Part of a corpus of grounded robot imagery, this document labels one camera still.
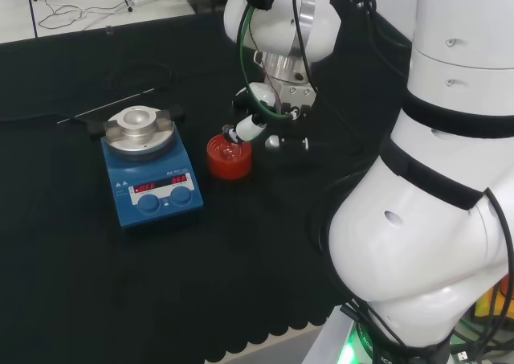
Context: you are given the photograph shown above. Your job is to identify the thin steel probe rod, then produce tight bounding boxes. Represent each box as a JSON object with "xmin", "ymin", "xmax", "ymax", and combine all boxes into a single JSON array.
[{"xmin": 57, "ymin": 87, "xmax": 156, "ymax": 125}]

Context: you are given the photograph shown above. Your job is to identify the orange ribbed flask stand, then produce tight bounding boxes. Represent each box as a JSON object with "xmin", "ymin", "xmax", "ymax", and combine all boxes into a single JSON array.
[{"xmin": 206, "ymin": 133, "xmax": 254, "ymax": 181}]

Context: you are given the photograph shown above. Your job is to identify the black bench cloth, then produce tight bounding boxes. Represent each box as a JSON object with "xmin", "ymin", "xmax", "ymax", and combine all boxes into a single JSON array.
[{"xmin": 0, "ymin": 0, "xmax": 418, "ymax": 364}]

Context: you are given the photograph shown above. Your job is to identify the blue heater with steel plate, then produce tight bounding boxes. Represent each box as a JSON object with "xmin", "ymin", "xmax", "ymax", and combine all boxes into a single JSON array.
[{"xmin": 85, "ymin": 104, "xmax": 205, "ymax": 231}]

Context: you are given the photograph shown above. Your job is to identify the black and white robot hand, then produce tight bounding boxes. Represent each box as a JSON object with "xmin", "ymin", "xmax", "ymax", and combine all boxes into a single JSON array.
[{"xmin": 224, "ymin": 79, "xmax": 319, "ymax": 153}]

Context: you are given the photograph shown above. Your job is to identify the coiled thin black probe cable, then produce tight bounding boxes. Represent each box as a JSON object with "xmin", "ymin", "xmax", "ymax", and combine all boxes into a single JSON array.
[{"xmin": 104, "ymin": 63, "xmax": 181, "ymax": 96}]

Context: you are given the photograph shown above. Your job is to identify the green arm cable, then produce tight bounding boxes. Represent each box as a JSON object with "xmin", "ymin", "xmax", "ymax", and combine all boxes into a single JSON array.
[{"xmin": 239, "ymin": 0, "xmax": 299, "ymax": 121}]

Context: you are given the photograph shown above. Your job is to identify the clear round-bottom glass flask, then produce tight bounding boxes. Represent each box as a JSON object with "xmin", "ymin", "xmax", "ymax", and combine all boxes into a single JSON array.
[{"xmin": 219, "ymin": 124, "xmax": 241, "ymax": 162}]

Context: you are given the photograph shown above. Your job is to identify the black heater power cable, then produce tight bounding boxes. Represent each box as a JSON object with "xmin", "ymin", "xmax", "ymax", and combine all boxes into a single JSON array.
[{"xmin": 0, "ymin": 112, "xmax": 88, "ymax": 125}]

